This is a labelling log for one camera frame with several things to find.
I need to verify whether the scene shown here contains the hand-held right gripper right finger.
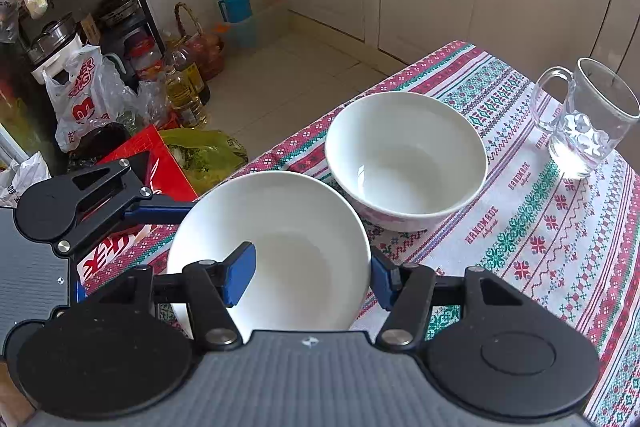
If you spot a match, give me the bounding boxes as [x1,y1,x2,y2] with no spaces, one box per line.
[370,246,523,352]

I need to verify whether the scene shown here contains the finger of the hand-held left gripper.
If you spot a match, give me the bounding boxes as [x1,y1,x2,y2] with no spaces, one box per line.
[52,158,197,256]

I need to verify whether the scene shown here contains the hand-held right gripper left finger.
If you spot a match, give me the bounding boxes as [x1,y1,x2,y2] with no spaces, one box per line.
[112,241,257,352]

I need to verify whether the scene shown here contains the white bowl with faint print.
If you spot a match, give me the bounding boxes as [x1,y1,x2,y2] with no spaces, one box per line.
[166,171,372,339]

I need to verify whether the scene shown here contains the red gift box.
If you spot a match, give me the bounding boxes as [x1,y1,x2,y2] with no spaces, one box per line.
[75,125,198,290]

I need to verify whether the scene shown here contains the green plastic bag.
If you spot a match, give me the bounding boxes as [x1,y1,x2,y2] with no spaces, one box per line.
[159,129,250,196]

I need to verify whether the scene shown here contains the cooking oil bottle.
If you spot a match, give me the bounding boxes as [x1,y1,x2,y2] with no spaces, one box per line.
[164,66,208,128]
[162,44,207,95]

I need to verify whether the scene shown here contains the white bowl with pink flowers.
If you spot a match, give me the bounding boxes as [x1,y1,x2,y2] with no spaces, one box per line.
[325,93,488,231]

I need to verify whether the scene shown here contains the white plastic bag red print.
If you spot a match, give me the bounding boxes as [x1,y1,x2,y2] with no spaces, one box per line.
[42,46,137,152]

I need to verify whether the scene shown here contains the red lid jar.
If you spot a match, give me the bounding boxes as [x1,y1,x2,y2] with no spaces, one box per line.
[125,38,165,80]

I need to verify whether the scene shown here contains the patterned red green tablecloth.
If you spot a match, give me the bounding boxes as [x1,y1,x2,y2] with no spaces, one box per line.
[82,39,640,427]

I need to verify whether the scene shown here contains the wicker basket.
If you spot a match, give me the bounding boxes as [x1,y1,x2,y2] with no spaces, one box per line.
[174,3,227,80]

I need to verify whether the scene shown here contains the steel pot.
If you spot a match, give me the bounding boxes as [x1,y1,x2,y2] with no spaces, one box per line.
[27,19,77,64]

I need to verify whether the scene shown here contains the black metal rack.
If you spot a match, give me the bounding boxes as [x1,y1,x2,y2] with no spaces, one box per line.
[0,0,167,75]

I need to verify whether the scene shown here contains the dark lidded pot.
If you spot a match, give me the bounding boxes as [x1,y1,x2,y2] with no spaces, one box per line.
[95,0,141,28]

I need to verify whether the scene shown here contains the blue thermos jug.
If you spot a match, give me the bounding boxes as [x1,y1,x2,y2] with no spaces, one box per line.
[218,0,261,48]

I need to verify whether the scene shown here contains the clear glass mug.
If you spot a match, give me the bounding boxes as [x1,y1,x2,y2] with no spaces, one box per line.
[530,57,640,180]

